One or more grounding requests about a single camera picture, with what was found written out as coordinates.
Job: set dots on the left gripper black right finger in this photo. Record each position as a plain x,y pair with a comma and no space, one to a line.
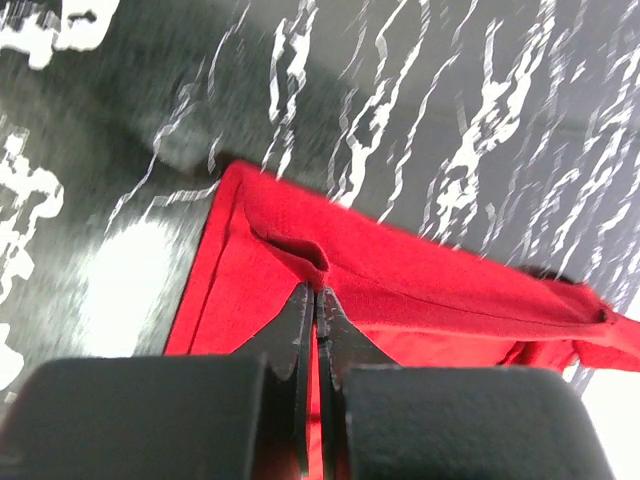
384,421

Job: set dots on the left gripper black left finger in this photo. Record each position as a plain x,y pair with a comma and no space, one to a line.
235,416

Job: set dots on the red t-shirt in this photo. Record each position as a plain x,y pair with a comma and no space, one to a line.
422,303

